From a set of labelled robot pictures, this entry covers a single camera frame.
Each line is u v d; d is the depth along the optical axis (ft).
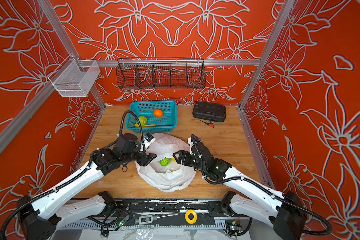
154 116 3.64
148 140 2.08
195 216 2.28
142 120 3.42
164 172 2.61
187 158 2.15
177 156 2.29
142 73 3.29
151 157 2.17
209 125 3.50
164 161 2.73
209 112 3.53
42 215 1.27
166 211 2.39
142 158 2.12
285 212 1.28
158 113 3.58
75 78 3.02
